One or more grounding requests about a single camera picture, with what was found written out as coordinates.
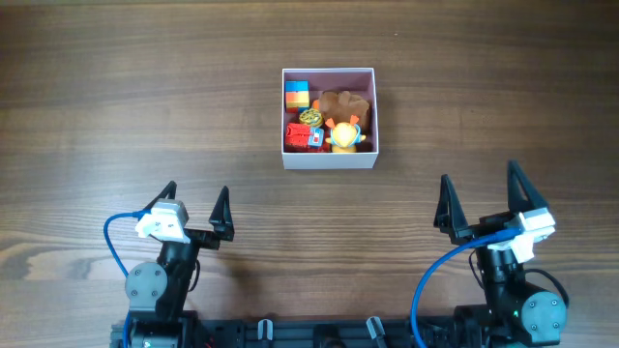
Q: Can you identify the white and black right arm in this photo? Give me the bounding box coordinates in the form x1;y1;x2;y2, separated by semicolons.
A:
420;160;569;347

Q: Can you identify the yellow round toy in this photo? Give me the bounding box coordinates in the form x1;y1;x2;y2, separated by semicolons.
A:
299;108;324;128

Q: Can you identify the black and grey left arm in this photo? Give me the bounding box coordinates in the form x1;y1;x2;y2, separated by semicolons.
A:
121;181;235;347

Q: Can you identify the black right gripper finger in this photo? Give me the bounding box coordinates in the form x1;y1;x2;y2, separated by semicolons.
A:
433;174;468;232
507;160;548;214

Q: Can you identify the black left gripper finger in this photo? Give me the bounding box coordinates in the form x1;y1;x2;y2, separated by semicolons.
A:
143;181;177;211
209;186;235;242

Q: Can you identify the blue duck toy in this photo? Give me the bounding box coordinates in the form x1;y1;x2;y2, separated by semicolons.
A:
325;115;367;154

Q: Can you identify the brown plush toy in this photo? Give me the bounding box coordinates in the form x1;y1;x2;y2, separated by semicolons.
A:
312;91;371;131

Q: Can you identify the colourful puzzle cube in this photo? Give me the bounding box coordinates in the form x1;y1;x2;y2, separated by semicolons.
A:
284;80;310;113

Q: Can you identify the red toy truck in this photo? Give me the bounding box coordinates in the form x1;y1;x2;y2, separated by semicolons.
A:
283;123;331;153

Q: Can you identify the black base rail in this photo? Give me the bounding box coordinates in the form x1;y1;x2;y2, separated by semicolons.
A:
109;316;541;348

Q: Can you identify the white box with pink interior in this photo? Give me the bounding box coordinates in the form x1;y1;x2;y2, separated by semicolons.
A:
280;68;379;169

